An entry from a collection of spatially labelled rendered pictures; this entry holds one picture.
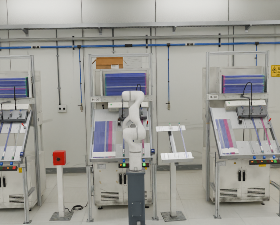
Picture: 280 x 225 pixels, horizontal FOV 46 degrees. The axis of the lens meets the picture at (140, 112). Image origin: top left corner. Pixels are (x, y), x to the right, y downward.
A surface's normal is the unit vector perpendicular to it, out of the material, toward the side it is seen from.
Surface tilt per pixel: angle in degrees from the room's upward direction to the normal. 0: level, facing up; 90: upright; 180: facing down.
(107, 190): 90
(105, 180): 90
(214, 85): 90
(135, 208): 90
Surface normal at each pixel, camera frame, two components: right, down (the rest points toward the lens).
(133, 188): 0.02, 0.11
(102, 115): 0.00, -0.62
